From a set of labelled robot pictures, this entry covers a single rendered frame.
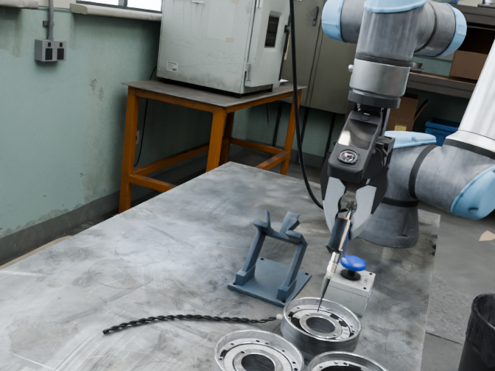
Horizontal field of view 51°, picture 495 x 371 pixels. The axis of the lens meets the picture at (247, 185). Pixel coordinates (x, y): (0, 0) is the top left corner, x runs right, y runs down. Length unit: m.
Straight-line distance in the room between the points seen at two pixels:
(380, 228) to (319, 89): 3.41
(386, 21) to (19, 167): 2.05
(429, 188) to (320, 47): 3.48
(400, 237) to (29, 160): 1.85
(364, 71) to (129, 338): 0.46
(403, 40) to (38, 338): 0.59
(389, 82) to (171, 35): 2.38
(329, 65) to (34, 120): 2.63
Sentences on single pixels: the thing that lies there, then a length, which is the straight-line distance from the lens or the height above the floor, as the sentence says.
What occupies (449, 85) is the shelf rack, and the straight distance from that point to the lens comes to 3.97.
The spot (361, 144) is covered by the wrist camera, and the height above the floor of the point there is 1.07.
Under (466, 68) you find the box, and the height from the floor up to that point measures 1.10.
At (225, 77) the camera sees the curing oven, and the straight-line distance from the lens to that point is 2.87.
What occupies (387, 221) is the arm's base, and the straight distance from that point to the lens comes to 1.11.
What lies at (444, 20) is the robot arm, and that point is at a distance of 0.79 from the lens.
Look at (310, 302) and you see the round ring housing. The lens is 0.77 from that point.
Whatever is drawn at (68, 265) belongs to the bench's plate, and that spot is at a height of 0.80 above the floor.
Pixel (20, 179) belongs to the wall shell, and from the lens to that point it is 2.55.
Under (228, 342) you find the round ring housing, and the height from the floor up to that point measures 0.83.
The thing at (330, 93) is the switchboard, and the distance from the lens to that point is 4.44.
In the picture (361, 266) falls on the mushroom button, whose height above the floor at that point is 0.87.
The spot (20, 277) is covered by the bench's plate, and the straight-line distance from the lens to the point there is 0.84.
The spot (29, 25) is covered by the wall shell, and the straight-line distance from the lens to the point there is 2.44.
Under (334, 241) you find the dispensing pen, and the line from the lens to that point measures 0.75.
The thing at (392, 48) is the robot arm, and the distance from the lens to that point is 0.71.
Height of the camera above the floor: 1.21
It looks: 18 degrees down
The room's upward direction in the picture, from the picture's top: 9 degrees clockwise
